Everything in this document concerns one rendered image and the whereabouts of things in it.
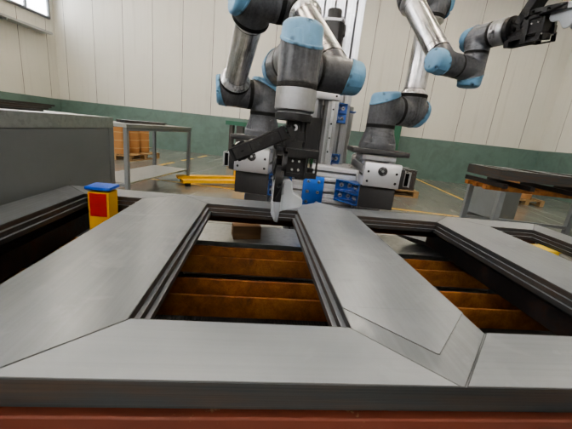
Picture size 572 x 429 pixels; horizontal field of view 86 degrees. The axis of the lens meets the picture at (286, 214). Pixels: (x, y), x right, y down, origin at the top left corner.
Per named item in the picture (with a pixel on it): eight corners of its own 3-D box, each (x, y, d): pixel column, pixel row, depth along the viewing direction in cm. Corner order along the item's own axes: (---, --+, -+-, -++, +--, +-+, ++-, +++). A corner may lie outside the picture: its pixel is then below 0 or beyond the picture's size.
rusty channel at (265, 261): (583, 294, 97) (589, 280, 96) (9, 261, 79) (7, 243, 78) (559, 283, 105) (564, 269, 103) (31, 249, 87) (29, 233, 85)
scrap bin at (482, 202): (512, 222, 515) (523, 188, 500) (491, 221, 505) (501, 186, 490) (483, 212, 573) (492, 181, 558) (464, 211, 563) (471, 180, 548)
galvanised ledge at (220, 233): (525, 269, 120) (528, 262, 119) (183, 247, 106) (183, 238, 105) (489, 249, 139) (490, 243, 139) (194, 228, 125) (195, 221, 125)
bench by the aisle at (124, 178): (128, 202, 388) (126, 121, 362) (77, 195, 395) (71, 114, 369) (190, 181, 561) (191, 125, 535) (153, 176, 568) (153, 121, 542)
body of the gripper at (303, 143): (315, 183, 58) (324, 116, 55) (270, 179, 57) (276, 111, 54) (309, 177, 65) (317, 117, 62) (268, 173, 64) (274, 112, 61)
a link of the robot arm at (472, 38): (470, 57, 110) (476, 31, 108) (500, 52, 100) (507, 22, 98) (454, 53, 107) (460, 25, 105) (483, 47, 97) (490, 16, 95)
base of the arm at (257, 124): (248, 134, 142) (249, 111, 140) (280, 137, 141) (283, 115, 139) (240, 134, 128) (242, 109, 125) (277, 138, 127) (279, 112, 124)
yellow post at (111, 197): (111, 263, 83) (108, 193, 78) (92, 261, 82) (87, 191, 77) (119, 255, 88) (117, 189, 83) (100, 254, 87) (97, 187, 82)
